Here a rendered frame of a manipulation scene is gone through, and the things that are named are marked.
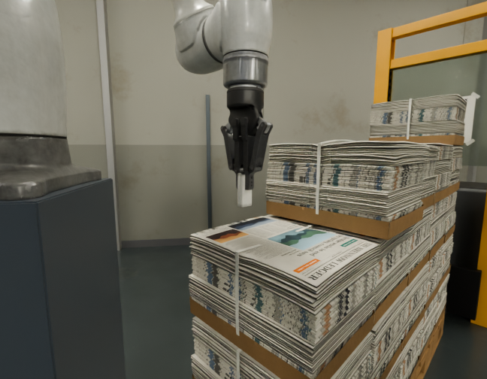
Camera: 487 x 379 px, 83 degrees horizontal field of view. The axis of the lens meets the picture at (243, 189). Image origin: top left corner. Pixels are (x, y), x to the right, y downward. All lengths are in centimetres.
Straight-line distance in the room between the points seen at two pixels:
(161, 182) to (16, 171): 276
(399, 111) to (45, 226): 154
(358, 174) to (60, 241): 62
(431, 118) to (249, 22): 118
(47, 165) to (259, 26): 41
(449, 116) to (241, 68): 119
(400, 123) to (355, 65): 207
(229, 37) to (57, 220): 42
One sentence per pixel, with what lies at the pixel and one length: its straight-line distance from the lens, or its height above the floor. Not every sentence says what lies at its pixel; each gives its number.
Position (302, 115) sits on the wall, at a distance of 325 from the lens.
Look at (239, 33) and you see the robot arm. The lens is 57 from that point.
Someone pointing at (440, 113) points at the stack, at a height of 121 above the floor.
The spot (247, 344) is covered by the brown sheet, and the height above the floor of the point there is 63.
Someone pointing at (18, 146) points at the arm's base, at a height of 105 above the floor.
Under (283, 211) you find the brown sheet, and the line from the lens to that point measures 86.
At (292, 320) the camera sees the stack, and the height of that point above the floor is 74.
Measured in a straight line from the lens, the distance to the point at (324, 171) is 77.
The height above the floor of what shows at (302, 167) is 99.
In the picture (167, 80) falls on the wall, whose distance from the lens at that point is 313.
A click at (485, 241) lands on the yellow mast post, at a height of 52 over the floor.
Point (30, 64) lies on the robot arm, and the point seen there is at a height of 113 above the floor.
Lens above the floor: 104
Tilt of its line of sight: 8 degrees down
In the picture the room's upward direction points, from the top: straight up
